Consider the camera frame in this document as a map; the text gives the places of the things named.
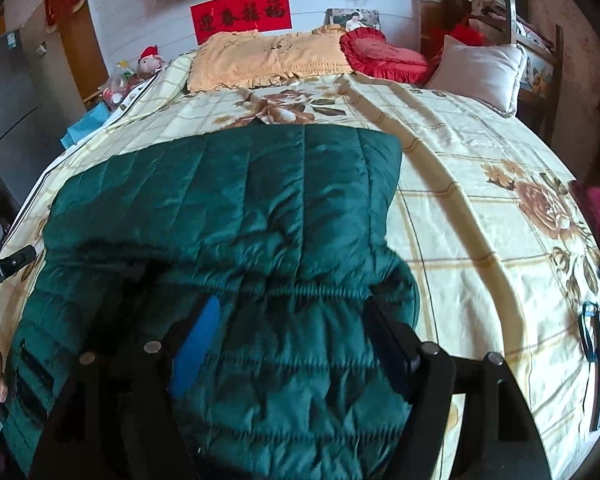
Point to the red wall banner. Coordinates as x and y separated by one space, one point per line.
242 14

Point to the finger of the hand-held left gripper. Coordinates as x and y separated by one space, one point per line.
20 257

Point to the wooden chair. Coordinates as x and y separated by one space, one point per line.
535 55

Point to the white pillow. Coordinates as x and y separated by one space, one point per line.
480 72

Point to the framed photo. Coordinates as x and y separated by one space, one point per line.
352 20

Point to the grey refrigerator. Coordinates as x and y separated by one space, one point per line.
10 110

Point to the red-hatted plush toy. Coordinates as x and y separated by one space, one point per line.
150 60

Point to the green quilted jacket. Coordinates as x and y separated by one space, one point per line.
230 200

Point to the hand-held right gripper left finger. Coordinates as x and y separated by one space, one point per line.
197 350

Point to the yellow frilled pillow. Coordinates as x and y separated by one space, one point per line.
265 57

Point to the cream floral bed sheet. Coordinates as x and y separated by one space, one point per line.
480 240

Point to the red heart-shaped cushion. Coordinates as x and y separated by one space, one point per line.
385 55

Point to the blue paper bag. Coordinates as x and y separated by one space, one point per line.
85 125

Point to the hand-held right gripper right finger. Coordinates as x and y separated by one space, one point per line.
395 350

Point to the brown wooden door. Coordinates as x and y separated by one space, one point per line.
82 55

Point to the red cloth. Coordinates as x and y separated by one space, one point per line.
455 37

